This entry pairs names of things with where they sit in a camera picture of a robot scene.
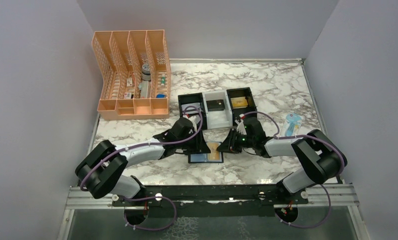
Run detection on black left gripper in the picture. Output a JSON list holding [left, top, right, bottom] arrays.
[[176, 129, 211, 155]]

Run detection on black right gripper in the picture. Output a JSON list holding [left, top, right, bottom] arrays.
[[217, 127, 255, 154]]

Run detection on black leather card holder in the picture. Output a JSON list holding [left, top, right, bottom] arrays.
[[188, 152, 224, 164]]

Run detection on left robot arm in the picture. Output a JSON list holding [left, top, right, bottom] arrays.
[[75, 115, 210, 206]]

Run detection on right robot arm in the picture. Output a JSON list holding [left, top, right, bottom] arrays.
[[217, 117, 348, 204]]

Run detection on silver card in left bin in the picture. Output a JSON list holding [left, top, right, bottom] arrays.
[[180, 102, 202, 116]]

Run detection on white middle card bin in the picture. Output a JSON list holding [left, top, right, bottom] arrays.
[[202, 90, 233, 130]]

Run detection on black left card bin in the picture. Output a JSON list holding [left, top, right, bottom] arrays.
[[177, 92, 208, 130]]

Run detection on black card bin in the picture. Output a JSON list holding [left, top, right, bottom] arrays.
[[177, 92, 208, 130], [226, 87, 257, 127]]

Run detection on gold credit card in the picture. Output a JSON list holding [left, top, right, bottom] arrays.
[[230, 96, 249, 109]]

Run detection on black right card bin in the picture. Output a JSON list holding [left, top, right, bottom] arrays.
[[226, 87, 257, 127]]

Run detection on green white small tube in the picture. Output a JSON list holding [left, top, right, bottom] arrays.
[[160, 75, 166, 87]]

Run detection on grey flat box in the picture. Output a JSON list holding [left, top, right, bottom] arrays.
[[139, 80, 151, 99]]

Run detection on blue nail clipper package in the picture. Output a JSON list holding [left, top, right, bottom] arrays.
[[281, 112, 303, 137]]

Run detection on peach plastic file organizer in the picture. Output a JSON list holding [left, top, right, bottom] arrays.
[[91, 29, 172, 121]]

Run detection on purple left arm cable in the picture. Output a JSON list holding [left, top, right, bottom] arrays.
[[79, 105, 204, 232]]

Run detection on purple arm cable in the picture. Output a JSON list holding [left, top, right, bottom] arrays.
[[237, 111, 348, 229], [79, 105, 204, 232]]

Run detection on black mounting rail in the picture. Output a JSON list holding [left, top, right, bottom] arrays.
[[112, 183, 309, 213]]

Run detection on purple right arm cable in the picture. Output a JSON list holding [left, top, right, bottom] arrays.
[[237, 111, 348, 229]]

